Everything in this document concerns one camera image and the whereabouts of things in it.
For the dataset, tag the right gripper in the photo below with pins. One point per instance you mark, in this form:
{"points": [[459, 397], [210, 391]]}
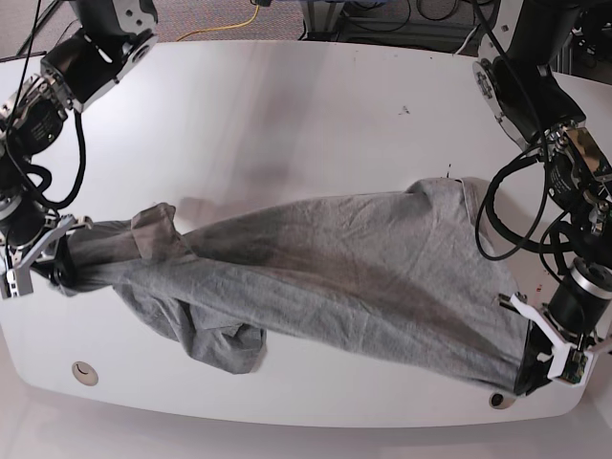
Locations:
{"points": [[48, 252]]}

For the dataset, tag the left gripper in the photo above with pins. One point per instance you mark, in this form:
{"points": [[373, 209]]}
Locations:
{"points": [[538, 350]]}

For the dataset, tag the grey Hugging Face t-shirt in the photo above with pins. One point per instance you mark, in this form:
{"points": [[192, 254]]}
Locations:
{"points": [[394, 276]]}

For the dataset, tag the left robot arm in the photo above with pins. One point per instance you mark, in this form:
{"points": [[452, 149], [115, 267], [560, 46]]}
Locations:
{"points": [[513, 72]]}

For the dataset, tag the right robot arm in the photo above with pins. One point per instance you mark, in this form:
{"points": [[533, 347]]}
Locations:
{"points": [[112, 39]]}

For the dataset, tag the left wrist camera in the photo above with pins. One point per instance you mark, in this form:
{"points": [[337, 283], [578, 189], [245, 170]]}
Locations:
{"points": [[570, 366]]}

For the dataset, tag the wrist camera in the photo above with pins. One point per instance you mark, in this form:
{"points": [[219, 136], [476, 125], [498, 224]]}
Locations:
{"points": [[570, 366], [16, 283]]}

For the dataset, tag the right table cable grommet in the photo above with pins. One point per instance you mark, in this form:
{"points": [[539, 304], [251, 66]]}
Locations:
{"points": [[501, 401]]}

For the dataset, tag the table cable grommet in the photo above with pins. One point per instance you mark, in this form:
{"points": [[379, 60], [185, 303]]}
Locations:
{"points": [[501, 401], [85, 373]]}

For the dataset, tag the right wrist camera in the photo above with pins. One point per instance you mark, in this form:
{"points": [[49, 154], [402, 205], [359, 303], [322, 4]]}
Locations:
{"points": [[16, 283]]}

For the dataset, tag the left table cable grommet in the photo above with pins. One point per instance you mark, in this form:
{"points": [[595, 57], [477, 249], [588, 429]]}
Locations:
{"points": [[85, 373]]}

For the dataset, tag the aluminium frame rail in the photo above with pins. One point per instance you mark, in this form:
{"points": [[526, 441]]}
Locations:
{"points": [[438, 26]]}

